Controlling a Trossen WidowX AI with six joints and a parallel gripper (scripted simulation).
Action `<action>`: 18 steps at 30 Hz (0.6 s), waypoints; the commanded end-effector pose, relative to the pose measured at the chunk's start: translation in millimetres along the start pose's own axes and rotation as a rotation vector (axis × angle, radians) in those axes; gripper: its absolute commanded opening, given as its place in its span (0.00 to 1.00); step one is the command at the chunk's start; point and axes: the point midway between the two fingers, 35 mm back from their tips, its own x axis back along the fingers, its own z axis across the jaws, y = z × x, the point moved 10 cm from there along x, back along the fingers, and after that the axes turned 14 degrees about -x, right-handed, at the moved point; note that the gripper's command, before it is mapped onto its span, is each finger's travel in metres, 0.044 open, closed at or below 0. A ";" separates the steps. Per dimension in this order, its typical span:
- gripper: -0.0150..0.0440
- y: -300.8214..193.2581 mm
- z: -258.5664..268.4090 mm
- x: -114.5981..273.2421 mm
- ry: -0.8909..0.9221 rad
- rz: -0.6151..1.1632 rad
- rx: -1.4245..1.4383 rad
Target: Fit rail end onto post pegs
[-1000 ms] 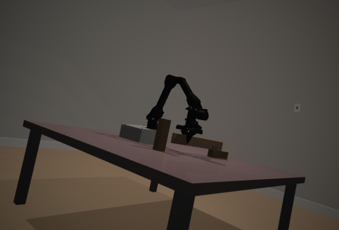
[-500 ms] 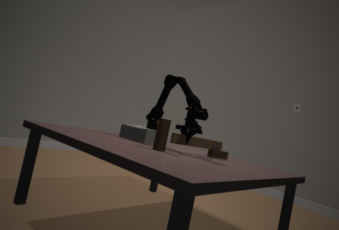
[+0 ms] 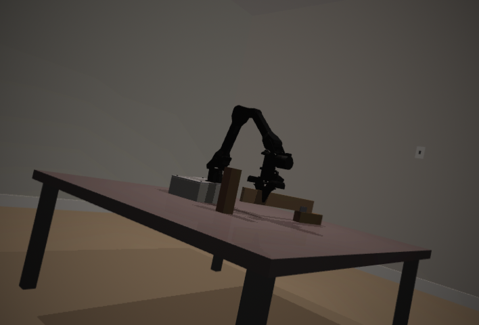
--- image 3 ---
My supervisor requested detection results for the long wooden rail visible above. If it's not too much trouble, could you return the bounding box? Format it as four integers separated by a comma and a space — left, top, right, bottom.
239, 187, 314, 213

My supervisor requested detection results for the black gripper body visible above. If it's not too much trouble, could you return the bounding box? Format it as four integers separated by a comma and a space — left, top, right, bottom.
247, 165, 285, 190

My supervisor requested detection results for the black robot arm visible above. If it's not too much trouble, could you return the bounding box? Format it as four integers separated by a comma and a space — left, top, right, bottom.
205, 105, 294, 183

